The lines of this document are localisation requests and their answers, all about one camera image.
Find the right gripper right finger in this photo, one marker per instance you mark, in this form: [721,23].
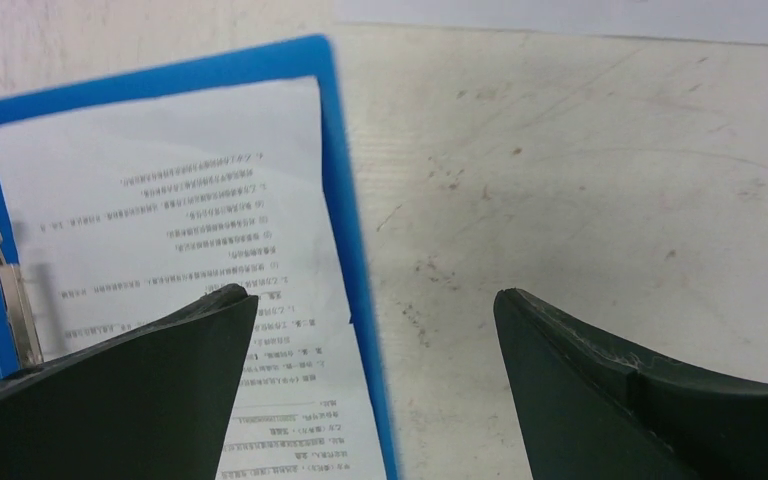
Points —
[592,405]

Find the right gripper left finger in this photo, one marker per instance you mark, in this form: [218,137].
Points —
[152,403]

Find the blue plastic folder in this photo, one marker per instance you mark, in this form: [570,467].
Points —
[290,59]

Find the metal folder clip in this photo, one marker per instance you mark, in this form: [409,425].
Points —
[19,314]

